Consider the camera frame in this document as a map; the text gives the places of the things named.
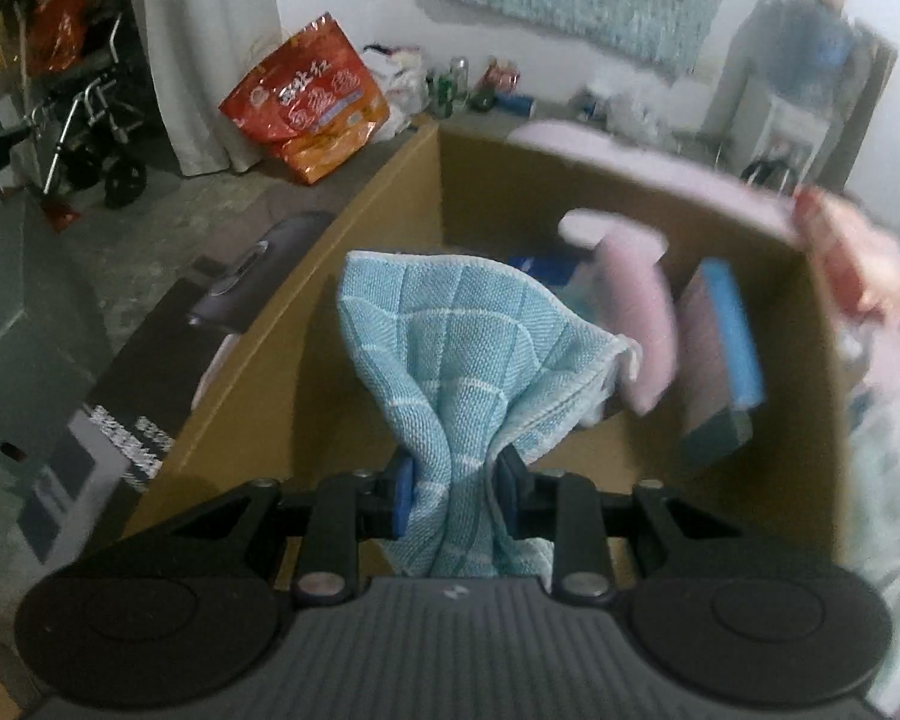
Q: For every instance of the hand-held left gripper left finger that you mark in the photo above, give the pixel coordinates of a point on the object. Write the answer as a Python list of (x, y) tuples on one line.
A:
[(403, 499)]

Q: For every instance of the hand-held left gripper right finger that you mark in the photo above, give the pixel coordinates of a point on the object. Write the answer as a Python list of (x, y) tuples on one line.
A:
[(508, 499)]

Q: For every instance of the light blue checked towel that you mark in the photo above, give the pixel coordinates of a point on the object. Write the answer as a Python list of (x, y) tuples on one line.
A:
[(435, 345)]

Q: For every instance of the blue white wipes packet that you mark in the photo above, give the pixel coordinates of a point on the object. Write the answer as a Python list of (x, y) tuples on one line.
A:
[(551, 274)]

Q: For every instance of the brown cardboard box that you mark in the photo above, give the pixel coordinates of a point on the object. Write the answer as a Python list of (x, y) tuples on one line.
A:
[(375, 255)]

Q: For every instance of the dark suitcase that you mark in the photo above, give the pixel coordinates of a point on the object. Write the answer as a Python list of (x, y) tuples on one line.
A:
[(262, 270)]

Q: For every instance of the black box with white print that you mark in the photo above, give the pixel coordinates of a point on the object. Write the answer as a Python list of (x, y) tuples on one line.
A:
[(112, 420)]

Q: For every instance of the orange snack bag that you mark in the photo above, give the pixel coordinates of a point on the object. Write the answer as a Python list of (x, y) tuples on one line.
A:
[(307, 101)]

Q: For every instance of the small white plastic bag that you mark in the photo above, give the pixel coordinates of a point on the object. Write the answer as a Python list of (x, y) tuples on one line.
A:
[(397, 90)]

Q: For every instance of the grey storage box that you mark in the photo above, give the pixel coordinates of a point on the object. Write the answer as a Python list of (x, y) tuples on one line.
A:
[(30, 330)]

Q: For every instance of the red packet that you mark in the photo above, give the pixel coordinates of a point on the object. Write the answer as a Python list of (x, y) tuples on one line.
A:
[(501, 79)]

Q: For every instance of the pink wet wipes pack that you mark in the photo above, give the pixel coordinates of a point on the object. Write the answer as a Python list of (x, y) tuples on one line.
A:
[(851, 255)]

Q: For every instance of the white water dispenser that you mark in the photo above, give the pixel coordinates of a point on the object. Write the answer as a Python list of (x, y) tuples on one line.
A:
[(784, 135)]

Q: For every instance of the wheelchair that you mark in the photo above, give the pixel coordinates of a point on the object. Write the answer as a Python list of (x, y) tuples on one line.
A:
[(90, 142)]

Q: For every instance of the white curtain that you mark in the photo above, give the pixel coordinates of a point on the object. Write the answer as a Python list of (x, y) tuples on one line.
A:
[(202, 52)]

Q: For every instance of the blue water jug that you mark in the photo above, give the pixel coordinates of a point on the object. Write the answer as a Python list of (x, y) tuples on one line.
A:
[(817, 45)]

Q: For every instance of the orange plastic bag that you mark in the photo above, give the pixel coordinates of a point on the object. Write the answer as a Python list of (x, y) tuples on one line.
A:
[(60, 30)]

